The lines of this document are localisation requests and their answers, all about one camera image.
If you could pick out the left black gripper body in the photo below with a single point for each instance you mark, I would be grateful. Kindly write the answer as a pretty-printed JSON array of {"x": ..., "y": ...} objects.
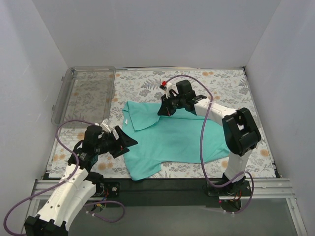
[{"x": 116, "y": 143}]

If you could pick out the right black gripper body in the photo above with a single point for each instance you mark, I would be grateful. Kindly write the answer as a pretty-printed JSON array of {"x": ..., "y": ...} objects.
[{"x": 171, "y": 103}]

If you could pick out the teal t shirt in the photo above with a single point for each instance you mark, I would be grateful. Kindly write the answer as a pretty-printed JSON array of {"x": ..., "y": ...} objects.
[{"x": 169, "y": 146}]

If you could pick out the clear plastic bin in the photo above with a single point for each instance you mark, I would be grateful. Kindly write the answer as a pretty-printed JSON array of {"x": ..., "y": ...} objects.
[{"x": 86, "y": 94}]

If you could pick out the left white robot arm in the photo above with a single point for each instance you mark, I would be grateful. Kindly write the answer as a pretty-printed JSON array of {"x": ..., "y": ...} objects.
[{"x": 78, "y": 183}]

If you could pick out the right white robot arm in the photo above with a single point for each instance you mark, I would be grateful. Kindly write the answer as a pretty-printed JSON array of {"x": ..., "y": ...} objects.
[{"x": 240, "y": 130}]

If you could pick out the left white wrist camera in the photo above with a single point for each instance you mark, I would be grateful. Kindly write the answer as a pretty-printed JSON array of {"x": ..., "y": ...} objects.
[{"x": 107, "y": 124}]

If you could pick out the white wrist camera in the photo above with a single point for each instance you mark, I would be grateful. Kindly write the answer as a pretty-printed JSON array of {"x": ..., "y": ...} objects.
[
  {"x": 166, "y": 87},
  {"x": 107, "y": 124}
]

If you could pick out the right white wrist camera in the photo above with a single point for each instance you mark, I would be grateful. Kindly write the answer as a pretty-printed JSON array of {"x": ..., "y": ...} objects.
[{"x": 166, "y": 87}]

